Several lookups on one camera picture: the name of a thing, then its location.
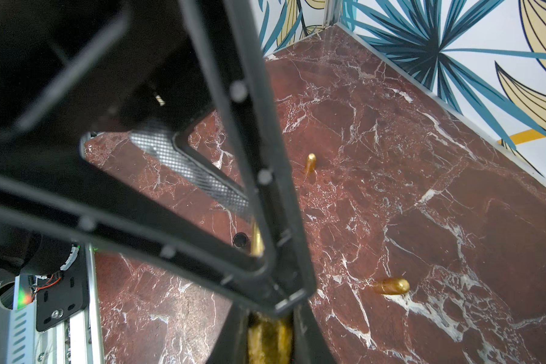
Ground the gold lipstick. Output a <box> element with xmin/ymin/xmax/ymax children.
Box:
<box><xmin>250</xmin><ymin>221</ymin><xmax>265</xmax><ymax>257</ymax></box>
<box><xmin>304</xmin><ymin>153</ymin><xmax>317</xmax><ymax>176</ymax></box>
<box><xmin>372</xmin><ymin>278</ymin><xmax>410</xmax><ymax>296</ymax></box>
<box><xmin>247</xmin><ymin>313</ymin><xmax>294</xmax><ymax>364</ymax></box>

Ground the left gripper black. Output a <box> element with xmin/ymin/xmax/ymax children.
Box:
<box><xmin>0</xmin><ymin>1</ymin><xmax>253</xmax><ymax>282</ymax></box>

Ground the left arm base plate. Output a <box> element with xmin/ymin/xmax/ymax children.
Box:
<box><xmin>35</xmin><ymin>247</ymin><xmax>89</xmax><ymax>332</ymax></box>

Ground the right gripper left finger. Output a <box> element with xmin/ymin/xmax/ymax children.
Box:
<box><xmin>206</xmin><ymin>305</ymin><xmax>250</xmax><ymax>364</ymax></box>

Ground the black lipstick upright right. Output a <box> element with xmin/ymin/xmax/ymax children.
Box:
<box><xmin>232</xmin><ymin>232</ymin><xmax>250</xmax><ymax>251</ymax></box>

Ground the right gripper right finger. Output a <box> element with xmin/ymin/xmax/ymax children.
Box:
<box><xmin>292</xmin><ymin>303</ymin><xmax>336</xmax><ymax>364</ymax></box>

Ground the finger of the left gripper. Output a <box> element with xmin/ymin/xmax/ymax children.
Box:
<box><xmin>0</xmin><ymin>0</ymin><xmax>319</xmax><ymax>317</ymax></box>

